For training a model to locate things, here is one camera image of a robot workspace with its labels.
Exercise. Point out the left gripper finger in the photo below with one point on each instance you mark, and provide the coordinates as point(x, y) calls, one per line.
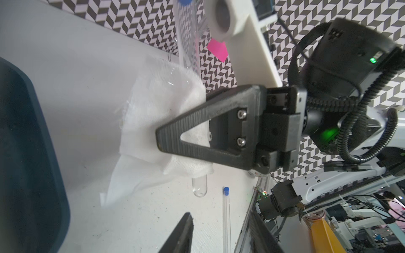
point(180, 240)

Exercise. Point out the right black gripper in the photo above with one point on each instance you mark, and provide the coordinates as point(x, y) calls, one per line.
point(252, 128)

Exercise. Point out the test tube blue cap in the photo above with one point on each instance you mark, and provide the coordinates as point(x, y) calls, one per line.
point(191, 24)
point(226, 221)

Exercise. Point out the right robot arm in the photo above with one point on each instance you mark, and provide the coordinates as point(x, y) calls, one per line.
point(336, 70)

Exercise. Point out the pink plastic wine glass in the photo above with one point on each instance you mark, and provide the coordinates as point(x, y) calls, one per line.
point(218, 49)

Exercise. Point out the yellow object outside cell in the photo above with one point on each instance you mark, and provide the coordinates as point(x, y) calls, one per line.
point(324, 239)

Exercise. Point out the teal plastic tray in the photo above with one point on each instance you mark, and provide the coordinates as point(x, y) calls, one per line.
point(35, 213)

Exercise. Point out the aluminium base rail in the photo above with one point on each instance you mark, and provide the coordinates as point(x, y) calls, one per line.
point(254, 237)

